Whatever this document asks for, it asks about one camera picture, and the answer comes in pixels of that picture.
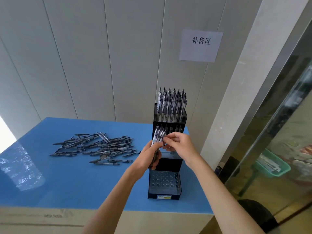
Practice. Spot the person's right hand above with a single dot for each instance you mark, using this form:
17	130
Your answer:
182	146

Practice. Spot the person's left hand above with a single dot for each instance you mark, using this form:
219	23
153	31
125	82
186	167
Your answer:
146	160

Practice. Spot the row of black pens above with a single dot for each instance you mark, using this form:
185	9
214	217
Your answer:
170	102
175	128

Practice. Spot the black tiered pen display stand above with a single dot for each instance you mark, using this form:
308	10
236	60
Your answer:
165	165

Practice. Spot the pile of black pens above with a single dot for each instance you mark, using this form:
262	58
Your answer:
104	148

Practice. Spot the person's right forearm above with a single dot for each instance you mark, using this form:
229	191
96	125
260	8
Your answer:
224	197

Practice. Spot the person's left forearm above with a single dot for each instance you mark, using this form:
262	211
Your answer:
109	207

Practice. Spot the blue table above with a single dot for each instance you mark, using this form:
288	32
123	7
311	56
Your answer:
73	187

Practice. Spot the white paper sign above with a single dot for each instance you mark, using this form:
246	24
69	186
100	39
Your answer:
201	52

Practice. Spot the black round object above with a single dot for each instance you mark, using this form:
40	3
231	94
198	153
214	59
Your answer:
258	214

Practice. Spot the green plastic basket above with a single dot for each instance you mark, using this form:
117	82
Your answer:
285	169

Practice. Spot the steel framed glass partition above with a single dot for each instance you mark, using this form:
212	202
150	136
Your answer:
280	107

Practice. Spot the dark framed glass door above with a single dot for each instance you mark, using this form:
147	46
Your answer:
5	136

